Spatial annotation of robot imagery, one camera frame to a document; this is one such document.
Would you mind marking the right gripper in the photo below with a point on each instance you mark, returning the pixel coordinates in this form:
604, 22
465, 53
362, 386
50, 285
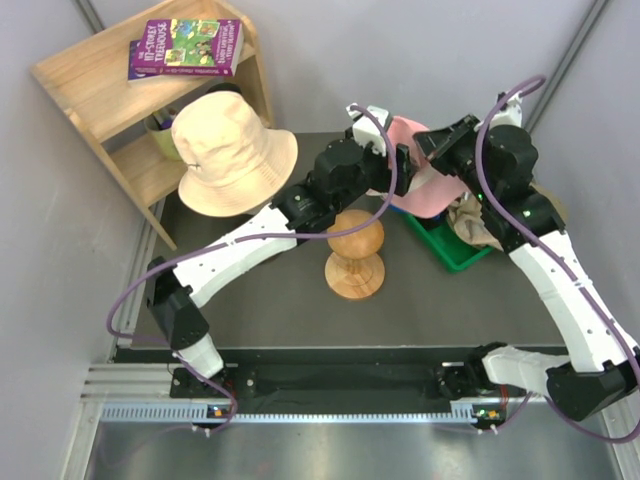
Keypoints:
437, 145

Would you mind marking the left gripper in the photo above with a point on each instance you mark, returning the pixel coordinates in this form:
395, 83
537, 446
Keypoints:
403, 170

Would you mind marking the pink baseball cap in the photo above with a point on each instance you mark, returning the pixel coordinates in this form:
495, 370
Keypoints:
430, 192

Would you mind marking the tan baseball cap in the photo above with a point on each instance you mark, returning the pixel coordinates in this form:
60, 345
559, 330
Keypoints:
464, 215

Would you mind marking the cream bucket hat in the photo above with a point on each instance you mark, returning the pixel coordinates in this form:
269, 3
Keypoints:
233, 162

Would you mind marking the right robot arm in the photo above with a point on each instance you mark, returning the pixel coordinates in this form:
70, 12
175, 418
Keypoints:
497, 168

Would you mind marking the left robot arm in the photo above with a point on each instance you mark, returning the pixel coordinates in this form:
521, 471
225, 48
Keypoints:
342, 173

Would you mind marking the round wooden hat stand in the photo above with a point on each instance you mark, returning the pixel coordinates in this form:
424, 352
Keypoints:
355, 270

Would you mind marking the green plastic tray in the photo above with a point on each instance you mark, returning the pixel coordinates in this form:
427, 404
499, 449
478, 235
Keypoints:
435, 233

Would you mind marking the green pen cup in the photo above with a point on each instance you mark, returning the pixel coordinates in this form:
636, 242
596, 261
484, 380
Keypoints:
158, 126

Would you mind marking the purple treehouse book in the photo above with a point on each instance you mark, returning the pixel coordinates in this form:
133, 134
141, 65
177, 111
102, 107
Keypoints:
187, 47

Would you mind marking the wooden shelf unit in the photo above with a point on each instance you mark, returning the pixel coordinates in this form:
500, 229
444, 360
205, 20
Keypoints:
88, 82

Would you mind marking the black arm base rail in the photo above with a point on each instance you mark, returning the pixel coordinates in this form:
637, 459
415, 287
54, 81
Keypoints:
358, 380

